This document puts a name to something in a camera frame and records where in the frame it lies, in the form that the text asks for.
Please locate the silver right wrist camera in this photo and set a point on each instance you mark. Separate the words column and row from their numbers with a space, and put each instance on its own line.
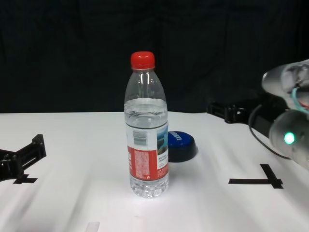
column 277, row 79

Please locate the translucent tape strip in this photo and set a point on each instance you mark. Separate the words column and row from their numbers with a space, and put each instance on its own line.
column 93, row 223

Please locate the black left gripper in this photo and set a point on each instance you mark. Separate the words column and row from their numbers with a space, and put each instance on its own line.
column 8, row 166

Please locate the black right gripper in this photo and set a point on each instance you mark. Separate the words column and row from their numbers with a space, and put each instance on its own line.
column 265, row 111

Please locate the clear water bottle red cap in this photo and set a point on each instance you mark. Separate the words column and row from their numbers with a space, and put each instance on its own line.
column 142, row 120

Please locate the blue push button black base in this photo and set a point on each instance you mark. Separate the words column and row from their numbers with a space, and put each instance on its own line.
column 181, row 145

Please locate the black backdrop cloth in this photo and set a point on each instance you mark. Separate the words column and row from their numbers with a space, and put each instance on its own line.
column 48, row 48

